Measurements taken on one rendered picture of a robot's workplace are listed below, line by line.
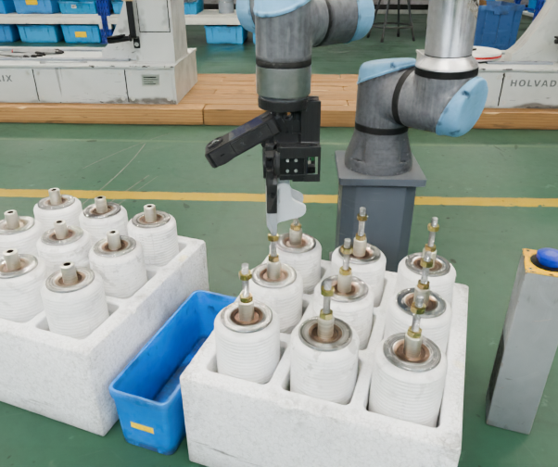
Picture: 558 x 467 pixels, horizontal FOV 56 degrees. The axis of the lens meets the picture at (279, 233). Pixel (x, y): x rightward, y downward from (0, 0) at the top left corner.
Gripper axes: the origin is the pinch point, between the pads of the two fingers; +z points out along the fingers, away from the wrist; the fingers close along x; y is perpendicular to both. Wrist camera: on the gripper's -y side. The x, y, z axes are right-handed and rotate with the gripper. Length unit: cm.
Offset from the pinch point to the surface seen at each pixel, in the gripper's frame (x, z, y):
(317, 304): -6.3, 10.8, 7.1
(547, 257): -9.3, 1.5, 40.0
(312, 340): -17.1, 9.0, 5.2
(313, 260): 7.3, 11.1, 8.1
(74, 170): 117, 34, -71
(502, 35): 394, 22, 215
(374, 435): -25.9, 17.8, 12.5
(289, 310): -4.1, 13.5, 3.0
